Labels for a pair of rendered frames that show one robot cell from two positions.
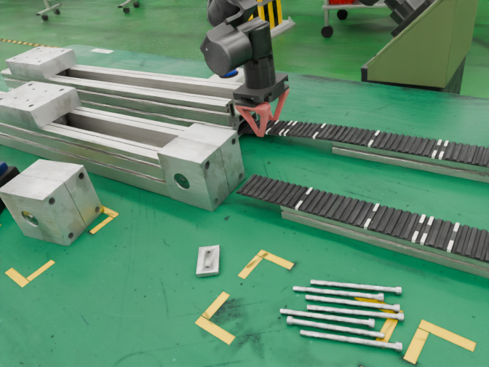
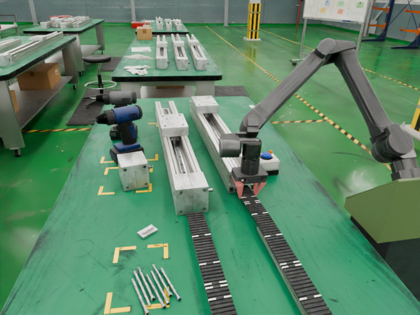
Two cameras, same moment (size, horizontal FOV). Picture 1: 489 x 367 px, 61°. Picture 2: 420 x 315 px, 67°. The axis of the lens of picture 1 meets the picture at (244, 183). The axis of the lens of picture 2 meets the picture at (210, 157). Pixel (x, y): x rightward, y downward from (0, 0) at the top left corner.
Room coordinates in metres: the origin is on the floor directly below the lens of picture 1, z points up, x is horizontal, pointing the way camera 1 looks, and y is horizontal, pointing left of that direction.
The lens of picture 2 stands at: (-0.04, -0.50, 1.39)
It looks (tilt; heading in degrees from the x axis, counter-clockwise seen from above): 28 degrees down; 38
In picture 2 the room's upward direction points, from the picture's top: 1 degrees clockwise
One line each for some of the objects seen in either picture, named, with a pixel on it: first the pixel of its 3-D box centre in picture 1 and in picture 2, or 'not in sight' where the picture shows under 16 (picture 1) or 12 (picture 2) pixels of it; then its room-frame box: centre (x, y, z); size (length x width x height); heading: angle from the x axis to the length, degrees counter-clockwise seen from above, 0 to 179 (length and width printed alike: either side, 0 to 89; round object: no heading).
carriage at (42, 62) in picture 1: (44, 66); (204, 107); (1.17, 0.48, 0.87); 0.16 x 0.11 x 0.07; 51
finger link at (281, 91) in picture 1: (267, 105); (252, 184); (0.74, -0.07, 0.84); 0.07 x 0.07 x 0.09; 51
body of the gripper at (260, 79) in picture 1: (259, 73); (250, 165); (0.73, -0.06, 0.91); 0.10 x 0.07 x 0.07; 141
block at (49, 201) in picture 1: (58, 196); (136, 169); (0.58, 0.31, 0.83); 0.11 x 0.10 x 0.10; 150
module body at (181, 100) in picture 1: (110, 92); (215, 134); (1.01, 0.29, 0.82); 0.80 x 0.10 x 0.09; 51
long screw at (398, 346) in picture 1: (349, 339); (139, 295); (0.25, -0.08, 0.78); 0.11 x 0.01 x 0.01; 68
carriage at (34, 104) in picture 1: (38, 108); (172, 127); (0.87, 0.41, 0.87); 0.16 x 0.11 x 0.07; 51
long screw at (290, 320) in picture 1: (334, 328); (142, 287); (0.27, -0.07, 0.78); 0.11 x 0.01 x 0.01; 68
